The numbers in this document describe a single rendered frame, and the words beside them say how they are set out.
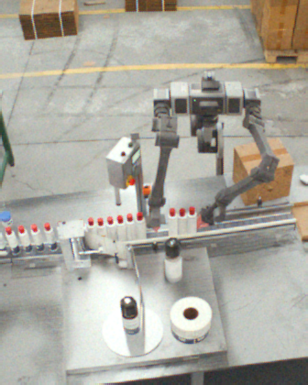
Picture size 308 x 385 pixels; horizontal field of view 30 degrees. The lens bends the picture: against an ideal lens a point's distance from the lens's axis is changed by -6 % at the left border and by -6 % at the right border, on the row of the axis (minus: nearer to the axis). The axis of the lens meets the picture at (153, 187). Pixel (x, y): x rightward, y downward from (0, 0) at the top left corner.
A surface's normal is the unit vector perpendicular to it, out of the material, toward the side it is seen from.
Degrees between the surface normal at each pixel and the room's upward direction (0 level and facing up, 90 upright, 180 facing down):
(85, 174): 0
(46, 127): 0
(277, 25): 92
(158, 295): 0
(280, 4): 91
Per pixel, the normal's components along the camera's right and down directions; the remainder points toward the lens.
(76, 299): -0.04, -0.69
